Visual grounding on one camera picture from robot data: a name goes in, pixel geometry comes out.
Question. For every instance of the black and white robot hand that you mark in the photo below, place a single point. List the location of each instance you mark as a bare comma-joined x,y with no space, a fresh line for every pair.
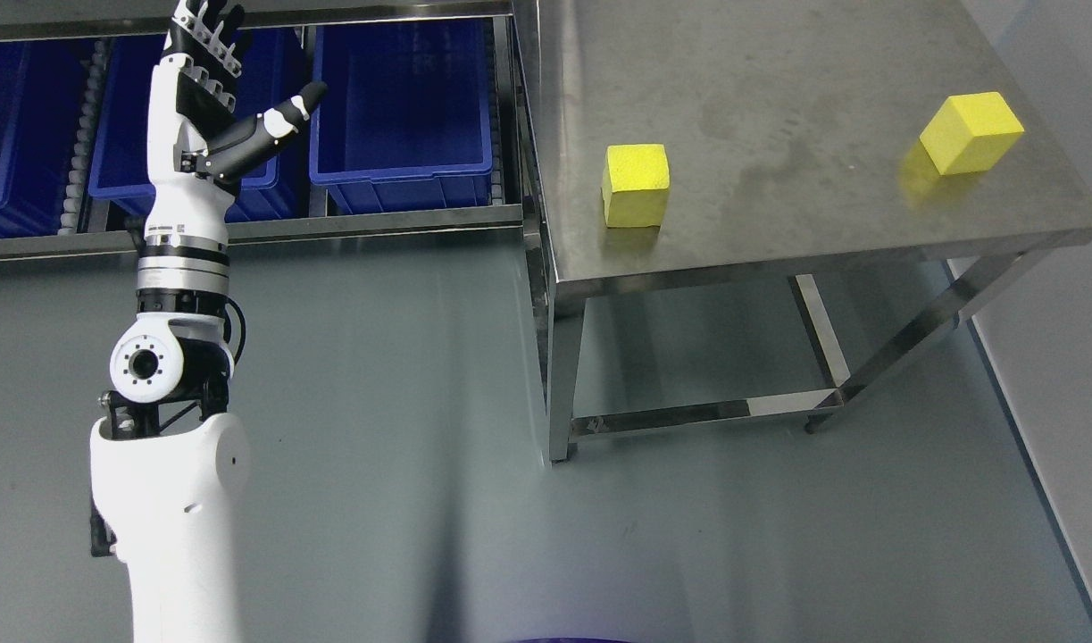
198,149

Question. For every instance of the yellow foam block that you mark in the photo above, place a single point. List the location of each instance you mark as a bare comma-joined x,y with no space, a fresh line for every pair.
636,186
970,133

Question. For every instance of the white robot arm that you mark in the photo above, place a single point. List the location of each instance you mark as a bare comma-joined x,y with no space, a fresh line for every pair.
168,461

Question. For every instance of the blue plastic bin middle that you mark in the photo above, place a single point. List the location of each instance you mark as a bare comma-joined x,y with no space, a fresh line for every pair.
273,69

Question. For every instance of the blue plastic bin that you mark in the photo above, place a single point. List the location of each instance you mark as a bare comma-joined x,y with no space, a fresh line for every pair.
273,69
41,83
406,123

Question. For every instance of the metal shelf rack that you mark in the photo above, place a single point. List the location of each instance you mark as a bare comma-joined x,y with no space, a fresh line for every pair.
325,220

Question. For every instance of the blue plastic bin left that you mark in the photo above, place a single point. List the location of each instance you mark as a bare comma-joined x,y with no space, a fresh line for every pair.
41,83

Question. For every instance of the blue plastic bin right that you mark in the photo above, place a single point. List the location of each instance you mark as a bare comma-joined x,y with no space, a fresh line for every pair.
406,123

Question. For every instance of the stainless steel table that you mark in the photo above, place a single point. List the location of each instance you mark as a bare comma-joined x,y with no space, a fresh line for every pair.
792,130

